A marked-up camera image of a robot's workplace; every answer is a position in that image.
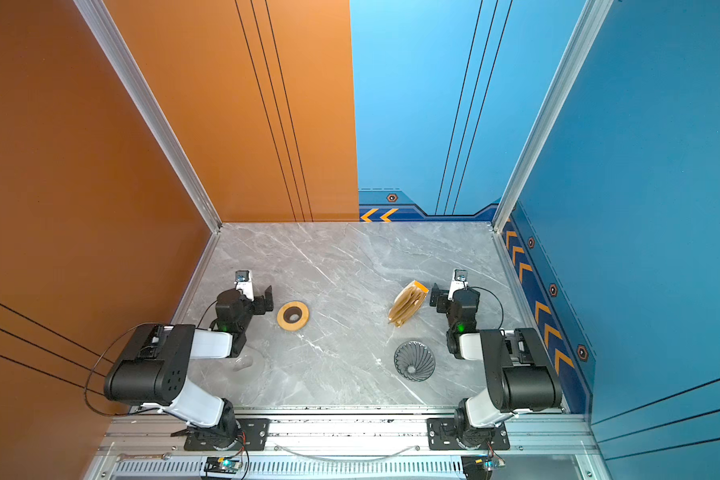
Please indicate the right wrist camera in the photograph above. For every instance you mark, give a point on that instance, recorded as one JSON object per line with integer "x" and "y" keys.
{"x": 458, "y": 282}

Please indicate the aluminium rail base frame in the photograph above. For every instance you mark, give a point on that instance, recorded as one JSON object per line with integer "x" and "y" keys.
{"x": 551, "y": 445}

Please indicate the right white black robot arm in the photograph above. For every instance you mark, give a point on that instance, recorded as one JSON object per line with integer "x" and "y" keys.
{"x": 519, "y": 377}

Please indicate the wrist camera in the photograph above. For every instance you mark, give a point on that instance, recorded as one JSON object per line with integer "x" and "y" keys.
{"x": 244, "y": 284}
{"x": 458, "y": 282}

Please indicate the right green circuit board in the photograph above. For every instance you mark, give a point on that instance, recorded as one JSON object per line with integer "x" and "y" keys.
{"x": 478, "y": 468}

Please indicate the black ribbed coffee dripper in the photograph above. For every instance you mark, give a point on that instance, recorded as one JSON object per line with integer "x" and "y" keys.
{"x": 414, "y": 361}

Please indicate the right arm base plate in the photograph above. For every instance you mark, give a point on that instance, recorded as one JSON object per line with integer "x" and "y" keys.
{"x": 442, "y": 434}

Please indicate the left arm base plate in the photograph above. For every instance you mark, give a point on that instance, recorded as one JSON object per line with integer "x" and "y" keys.
{"x": 252, "y": 434}

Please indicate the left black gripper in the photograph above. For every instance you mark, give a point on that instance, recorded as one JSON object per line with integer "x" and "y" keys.
{"x": 260, "y": 302}

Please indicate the green circuit board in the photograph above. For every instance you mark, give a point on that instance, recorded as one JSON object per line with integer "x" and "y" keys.
{"x": 478, "y": 468}
{"x": 223, "y": 468}

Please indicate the aluminium corner post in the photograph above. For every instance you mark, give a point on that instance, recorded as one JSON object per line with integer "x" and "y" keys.
{"x": 103, "y": 27}
{"x": 585, "y": 32}

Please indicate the left aluminium corner post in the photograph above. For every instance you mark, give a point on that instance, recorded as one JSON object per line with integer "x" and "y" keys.
{"x": 103, "y": 27}

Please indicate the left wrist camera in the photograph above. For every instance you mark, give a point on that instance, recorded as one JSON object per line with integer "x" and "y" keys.
{"x": 244, "y": 284}

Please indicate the left green circuit board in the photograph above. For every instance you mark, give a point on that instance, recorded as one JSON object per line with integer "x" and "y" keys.
{"x": 223, "y": 468}

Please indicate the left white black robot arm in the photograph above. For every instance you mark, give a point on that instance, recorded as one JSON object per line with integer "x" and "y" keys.
{"x": 152, "y": 372}

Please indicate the clear tube on rail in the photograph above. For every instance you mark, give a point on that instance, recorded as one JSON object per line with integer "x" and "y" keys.
{"x": 337, "y": 458}

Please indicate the right aluminium corner post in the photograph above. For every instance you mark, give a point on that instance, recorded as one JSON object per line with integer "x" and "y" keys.
{"x": 585, "y": 32}

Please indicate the wooden ring dripper stand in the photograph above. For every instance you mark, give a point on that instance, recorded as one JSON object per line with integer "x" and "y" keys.
{"x": 293, "y": 316}

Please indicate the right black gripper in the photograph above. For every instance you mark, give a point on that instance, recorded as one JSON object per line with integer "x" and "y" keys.
{"x": 442, "y": 300}

